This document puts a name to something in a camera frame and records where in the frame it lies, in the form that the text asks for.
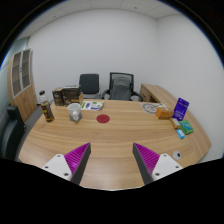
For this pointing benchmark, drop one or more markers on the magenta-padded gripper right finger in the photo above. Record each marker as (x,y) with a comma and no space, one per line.
(163,165)

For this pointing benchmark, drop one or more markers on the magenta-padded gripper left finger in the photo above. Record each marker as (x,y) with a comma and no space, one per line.
(60,165)

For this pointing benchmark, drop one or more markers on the clear bottle with black cap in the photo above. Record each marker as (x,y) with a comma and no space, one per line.
(47,110)

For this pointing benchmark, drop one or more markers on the small white round object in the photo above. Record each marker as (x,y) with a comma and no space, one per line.
(176,155)

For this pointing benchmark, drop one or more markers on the small blue white box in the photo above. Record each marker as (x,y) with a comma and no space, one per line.
(180,134)

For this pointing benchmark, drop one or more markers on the small yellow packet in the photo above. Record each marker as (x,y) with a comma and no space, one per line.
(175,123)

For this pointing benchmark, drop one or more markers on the green box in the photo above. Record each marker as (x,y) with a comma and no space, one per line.
(186,127)

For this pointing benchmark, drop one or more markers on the orange box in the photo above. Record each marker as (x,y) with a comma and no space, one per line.
(164,113)

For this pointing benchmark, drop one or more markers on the white mug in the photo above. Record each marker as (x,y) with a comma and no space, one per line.
(74,112)

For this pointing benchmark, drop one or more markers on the black leather armchair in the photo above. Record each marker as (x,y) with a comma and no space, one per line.
(11,133)

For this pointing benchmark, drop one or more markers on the clear packet with round print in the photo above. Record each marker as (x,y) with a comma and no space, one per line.
(150,108)

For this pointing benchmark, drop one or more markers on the flat round red coaster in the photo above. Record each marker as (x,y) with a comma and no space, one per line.
(103,118)

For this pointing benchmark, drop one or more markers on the dark brown cardboard box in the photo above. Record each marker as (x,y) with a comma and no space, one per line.
(71,100)

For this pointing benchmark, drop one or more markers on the white leaflet with coloured prints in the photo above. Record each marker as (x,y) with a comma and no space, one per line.
(92,105)

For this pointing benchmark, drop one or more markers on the small brown box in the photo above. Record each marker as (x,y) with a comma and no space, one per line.
(57,96)

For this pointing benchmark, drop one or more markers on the wooden side desk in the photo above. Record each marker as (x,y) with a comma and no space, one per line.
(155,92)

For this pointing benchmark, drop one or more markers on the wooden cabinet with glass doors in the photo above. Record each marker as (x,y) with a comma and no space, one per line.
(26,100)

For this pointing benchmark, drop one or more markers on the black cardboard box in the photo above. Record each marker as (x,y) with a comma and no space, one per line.
(71,90)

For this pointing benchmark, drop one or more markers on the black mesh-back office chair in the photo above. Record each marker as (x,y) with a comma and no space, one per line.
(121,74)

